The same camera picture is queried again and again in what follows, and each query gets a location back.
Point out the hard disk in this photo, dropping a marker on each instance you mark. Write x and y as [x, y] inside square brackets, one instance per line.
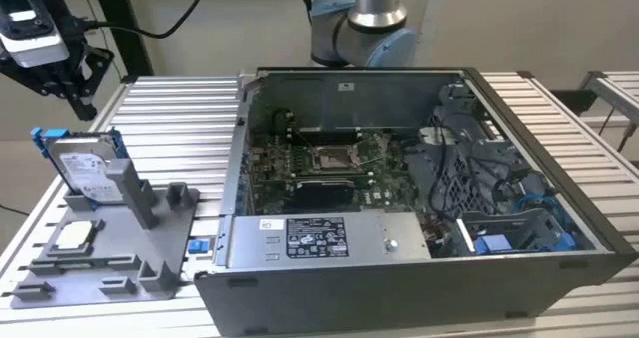
[82, 166]

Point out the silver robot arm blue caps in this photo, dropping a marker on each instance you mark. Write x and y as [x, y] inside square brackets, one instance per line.
[374, 12]

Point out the blue carrier in disk bay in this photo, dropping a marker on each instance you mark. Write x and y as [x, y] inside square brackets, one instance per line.
[492, 244]

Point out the grey disk bay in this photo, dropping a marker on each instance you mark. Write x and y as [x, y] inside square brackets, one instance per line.
[529, 233]

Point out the silver CPU chip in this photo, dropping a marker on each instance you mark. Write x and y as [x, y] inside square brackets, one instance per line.
[74, 235]

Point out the grey parts rack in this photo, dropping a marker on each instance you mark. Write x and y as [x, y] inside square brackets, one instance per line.
[121, 241]

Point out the blue case latch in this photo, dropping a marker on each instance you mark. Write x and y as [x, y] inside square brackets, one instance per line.
[198, 247]

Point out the black RAM slots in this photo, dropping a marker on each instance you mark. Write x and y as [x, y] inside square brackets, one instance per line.
[320, 133]

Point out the silver power supply unit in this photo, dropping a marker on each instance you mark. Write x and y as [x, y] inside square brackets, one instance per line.
[250, 241]

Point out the CPU socket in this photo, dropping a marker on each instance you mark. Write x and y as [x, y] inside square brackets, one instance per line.
[336, 159]

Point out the black graphics card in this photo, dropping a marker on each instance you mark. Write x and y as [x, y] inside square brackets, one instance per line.
[324, 195]

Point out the green motherboard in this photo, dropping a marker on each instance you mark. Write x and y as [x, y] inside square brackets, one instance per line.
[385, 188]

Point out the silver thumb screw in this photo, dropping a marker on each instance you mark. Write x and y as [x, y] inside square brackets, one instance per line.
[392, 244]

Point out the grey perforated drive cage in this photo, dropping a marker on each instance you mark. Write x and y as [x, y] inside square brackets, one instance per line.
[460, 188]

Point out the open dark grey PC case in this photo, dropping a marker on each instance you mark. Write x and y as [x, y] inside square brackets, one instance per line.
[400, 297]

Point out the metal slat side table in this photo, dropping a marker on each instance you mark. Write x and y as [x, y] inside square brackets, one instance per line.
[617, 87]

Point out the black upright post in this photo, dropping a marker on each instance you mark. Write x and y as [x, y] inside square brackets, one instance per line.
[128, 27]

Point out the black bracket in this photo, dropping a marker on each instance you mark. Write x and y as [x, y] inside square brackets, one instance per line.
[574, 100]

